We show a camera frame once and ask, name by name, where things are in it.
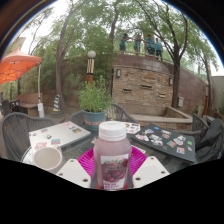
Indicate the person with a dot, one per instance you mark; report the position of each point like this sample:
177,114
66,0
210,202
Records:
159,48
123,42
138,43
149,44

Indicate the wall lantern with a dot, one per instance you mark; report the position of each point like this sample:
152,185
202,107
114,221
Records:
171,81
118,73

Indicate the grey wall utility box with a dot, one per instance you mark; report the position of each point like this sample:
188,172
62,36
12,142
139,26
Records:
180,101

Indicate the globe lamp post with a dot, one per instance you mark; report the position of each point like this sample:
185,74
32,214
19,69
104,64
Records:
90,68

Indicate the wooden bench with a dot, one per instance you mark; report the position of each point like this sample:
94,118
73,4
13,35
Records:
28,104

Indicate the orange patio umbrella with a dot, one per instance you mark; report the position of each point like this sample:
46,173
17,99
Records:
16,63

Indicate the dark metal chair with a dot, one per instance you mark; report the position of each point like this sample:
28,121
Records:
7,107

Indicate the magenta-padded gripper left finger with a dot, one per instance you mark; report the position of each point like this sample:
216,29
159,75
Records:
73,173

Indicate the white sticker sheet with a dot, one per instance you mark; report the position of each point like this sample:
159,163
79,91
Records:
133,127

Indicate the white cup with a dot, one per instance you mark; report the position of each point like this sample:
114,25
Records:
48,159

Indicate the black backpack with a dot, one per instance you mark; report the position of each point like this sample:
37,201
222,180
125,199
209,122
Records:
211,141

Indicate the black laptop with stickers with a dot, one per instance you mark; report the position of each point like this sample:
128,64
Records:
163,143

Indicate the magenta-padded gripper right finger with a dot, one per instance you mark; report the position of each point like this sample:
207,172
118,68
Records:
150,171

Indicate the blue yellow striped cone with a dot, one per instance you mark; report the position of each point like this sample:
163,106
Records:
56,104

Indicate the silver laptop with stickers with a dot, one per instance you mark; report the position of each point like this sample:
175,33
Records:
60,133

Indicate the pink drink bottle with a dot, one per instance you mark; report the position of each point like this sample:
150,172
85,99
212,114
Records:
112,150

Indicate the green plant in teal pot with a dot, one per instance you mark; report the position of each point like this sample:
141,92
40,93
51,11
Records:
94,100

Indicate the grey mesh armchair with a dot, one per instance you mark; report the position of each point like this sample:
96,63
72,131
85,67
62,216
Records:
198,121
120,113
15,133

